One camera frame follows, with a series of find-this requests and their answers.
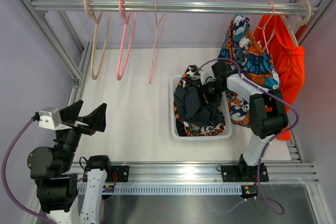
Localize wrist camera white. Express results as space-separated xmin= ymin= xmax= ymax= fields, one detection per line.
xmin=198 ymin=68 xmax=208 ymax=85
xmin=32 ymin=107 xmax=88 ymax=131

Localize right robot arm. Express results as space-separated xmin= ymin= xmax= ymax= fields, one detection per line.
xmin=201 ymin=58 xmax=288 ymax=182

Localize beige wooden hanger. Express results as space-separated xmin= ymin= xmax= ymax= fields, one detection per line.
xmin=83 ymin=0 xmax=111 ymax=81
xmin=280 ymin=1 xmax=312 ymax=47

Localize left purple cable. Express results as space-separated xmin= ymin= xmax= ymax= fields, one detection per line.
xmin=1 ymin=116 xmax=57 ymax=223

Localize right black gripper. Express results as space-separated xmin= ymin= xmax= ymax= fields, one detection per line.
xmin=197 ymin=81 xmax=226 ymax=108

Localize left aluminium frame post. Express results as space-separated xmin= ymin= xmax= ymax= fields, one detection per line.
xmin=17 ymin=0 xmax=92 ymax=105

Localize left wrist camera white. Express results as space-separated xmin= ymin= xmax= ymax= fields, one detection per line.
xmin=32 ymin=107 xmax=88 ymax=131

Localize white perforated plastic basket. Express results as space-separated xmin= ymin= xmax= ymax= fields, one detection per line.
xmin=169 ymin=75 xmax=232 ymax=141

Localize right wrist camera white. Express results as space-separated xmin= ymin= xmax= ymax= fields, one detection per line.
xmin=198 ymin=68 xmax=208 ymax=85

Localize bright orange shorts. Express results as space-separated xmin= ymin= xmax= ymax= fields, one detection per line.
xmin=253 ymin=14 xmax=306 ymax=141

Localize aluminium hanging rail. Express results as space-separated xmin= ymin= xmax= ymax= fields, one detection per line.
xmin=30 ymin=0 xmax=320 ymax=14

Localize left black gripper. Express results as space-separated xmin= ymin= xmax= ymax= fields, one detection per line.
xmin=54 ymin=99 xmax=106 ymax=171

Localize blue orange patterned shorts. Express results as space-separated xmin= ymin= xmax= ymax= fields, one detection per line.
xmin=218 ymin=14 xmax=280 ymax=127

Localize thin pink hanger right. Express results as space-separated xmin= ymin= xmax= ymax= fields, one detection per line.
xmin=248 ymin=1 xmax=275 ymax=54

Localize dark navy sport shorts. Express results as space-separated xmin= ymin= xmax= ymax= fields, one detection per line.
xmin=174 ymin=80 xmax=225 ymax=127

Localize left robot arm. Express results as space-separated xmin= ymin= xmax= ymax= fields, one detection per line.
xmin=27 ymin=100 xmax=113 ymax=223

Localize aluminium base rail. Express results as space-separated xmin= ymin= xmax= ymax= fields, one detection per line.
xmin=62 ymin=161 xmax=320 ymax=196

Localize orange black camouflage shorts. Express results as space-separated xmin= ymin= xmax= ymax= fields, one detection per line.
xmin=173 ymin=65 xmax=225 ymax=136

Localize thin pink wire hanger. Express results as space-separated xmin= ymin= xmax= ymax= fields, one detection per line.
xmin=149 ymin=0 xmax=167 ymax=84

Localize thick pink plastic hanger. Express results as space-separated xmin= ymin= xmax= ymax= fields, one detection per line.
xmin=116 ymin=0 xmax=137 ymax=81

